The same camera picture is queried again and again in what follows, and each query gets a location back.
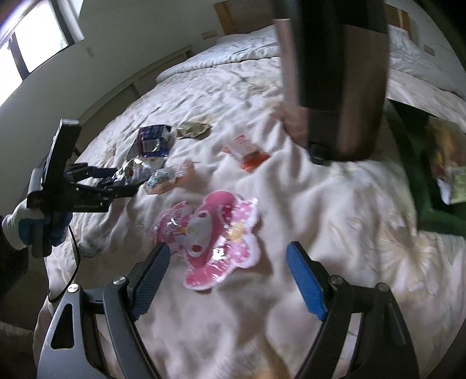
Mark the black cable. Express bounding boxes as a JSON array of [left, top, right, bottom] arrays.
[[47, 224, 80, 303]]

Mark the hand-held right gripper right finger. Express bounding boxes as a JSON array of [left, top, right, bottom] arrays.
[[286, 241, 421, 379]]

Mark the green cardboard box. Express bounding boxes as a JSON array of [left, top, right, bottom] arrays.
[[387, 100, 466, 231]]

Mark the wooden headboard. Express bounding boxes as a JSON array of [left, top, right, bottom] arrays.
[[213, 0, 412, 37]]

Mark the window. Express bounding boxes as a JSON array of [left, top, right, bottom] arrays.
[[0, 0, 86, 80]]

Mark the silver snack packet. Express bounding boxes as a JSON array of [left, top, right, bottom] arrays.
[[111, 157, 154, 187]]

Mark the floral bed blanket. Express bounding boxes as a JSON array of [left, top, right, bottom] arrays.
[[33, 55, 466, 379]]

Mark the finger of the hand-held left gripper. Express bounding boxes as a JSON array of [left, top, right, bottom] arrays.
[[75, 183, 140, 202], [67, 163, 122, 183]]

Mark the beige snack packet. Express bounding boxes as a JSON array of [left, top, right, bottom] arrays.
[[176, 120, 213, 139]]

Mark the person's left hand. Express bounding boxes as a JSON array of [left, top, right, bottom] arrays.
[[2, 200, 73, 256]]

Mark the clear orange snack packet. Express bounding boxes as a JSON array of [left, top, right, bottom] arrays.
[[223, 134, 271, 171]]

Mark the small peach snack packet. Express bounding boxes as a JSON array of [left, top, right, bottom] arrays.
[[175, 160, 196, 183]]

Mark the pink cartoon snack packet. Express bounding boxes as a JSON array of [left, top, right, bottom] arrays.
[[151, 191, 261, 291]]

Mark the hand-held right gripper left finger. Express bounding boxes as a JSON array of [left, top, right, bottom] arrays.
[[36, 242, 172, 379]]

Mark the blue snack packet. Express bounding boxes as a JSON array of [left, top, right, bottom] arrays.
[[137, 125, 176, 158]]

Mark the beige low cabinet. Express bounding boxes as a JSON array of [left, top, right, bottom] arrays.
[[78, 45, 193, 125]]

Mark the white duvet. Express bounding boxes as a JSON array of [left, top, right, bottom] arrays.
[[156, 24, 466, 103]]

